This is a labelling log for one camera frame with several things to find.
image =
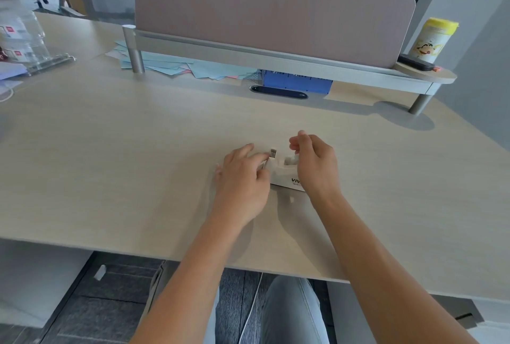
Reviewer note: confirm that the white paper sheet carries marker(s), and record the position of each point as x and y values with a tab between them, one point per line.
10	70

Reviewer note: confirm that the blue plastic basket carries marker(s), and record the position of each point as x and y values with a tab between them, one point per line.
297	81

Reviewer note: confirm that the person's left forearm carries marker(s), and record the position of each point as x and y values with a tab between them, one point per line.
199	280

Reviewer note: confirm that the clear acrylic stand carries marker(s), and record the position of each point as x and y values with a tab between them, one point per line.
44	61

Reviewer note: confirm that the person's right hand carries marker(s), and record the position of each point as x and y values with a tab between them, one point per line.
318	168

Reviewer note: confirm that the white box with red label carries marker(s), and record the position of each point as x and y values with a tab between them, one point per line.
10	31
18	54

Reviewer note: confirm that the white paper scrap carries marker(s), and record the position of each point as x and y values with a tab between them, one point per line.
100	272

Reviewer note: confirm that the person's right forearm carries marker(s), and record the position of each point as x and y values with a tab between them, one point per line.
370	268

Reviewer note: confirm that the person's left hand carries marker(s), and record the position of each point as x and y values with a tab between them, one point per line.
239	188

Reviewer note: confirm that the black device with orange tip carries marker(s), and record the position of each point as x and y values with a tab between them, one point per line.
414	61

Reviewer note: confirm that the white tape dispenser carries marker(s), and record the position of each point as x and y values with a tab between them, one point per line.
283	176

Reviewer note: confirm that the person's grey jeans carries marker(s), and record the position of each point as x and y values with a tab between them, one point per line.
289	316

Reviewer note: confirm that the pile of light blue papers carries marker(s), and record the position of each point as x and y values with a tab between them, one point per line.
167	64

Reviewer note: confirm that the person's left thumb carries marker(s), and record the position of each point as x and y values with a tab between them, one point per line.
263	162

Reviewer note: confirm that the grey desk shelf riser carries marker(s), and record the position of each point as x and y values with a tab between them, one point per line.
358	70

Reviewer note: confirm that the white desk pedestal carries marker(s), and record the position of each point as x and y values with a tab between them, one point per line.
36	280

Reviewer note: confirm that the person's right thumb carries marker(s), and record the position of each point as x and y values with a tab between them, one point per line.
295	144

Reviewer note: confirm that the yellow lid wipes canister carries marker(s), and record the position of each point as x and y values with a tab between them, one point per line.
432	42

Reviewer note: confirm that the pinkish grey desk divider panel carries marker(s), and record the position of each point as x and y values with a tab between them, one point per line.
271	12

